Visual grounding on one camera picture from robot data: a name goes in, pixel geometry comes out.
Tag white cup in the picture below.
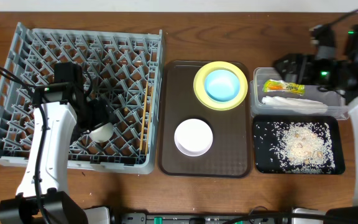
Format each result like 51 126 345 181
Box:
89 123 114 143

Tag green orange snack wrapper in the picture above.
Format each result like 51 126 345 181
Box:
263 79 305 95

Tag white napkin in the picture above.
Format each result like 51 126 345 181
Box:
262 96 328 114

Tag light blue bowl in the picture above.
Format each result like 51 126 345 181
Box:
204 70 240 102

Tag rice food scraps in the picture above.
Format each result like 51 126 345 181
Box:
253 121 337 174

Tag yellow plate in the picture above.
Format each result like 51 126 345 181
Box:
193 61 248 111

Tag white bowl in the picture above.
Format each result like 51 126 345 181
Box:
174 119 213 157

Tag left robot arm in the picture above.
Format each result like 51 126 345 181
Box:
0 62 112 223

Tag grey dishwasher rack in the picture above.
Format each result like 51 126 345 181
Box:
0 24 164 174

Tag clear plastic bin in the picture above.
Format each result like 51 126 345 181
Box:
250 67 349 120

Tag wooden chopstick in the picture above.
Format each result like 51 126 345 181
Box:
145 86 154 154
139 82 149 154

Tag black tray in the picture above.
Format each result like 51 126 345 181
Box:
252 115 346 175

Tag brown serving tray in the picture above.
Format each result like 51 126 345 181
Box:
158 60 252 178

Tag black equipment at bottom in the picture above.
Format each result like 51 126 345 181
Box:
85 206 358 224

